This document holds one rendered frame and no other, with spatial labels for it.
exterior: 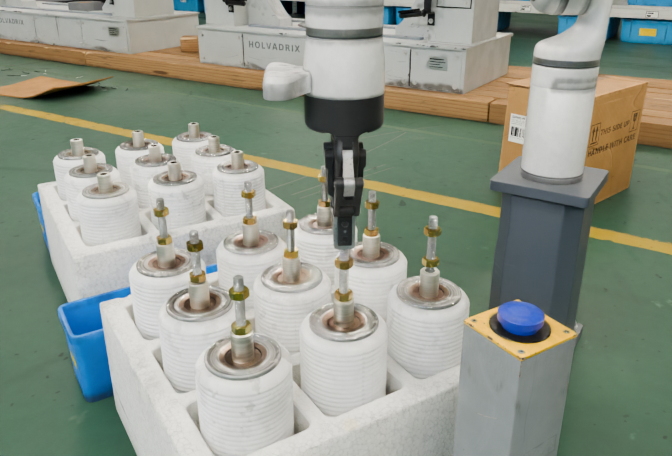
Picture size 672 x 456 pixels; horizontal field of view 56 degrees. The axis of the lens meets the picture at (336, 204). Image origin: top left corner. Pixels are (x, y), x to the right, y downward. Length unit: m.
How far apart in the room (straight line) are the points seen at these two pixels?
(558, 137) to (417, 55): 1.77
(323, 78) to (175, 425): 0.37
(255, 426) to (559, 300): 0.57
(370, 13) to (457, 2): 2.12
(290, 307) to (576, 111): 0.49
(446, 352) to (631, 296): 0.68
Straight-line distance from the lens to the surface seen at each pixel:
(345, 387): 0.69
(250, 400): 0.62
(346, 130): 0.57
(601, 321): 1.26
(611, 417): 1.04
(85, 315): 1.08
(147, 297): 0.82
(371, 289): 0.81
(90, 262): 1.08
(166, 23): 3.98
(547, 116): 0.97
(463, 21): 2.68
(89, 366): 1.01
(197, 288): 0.72
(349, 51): 0.56
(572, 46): 0.95
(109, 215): 1.09
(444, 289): 0.77
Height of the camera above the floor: 0.63
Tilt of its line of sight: 22 degrees down
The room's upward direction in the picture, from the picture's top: straight up
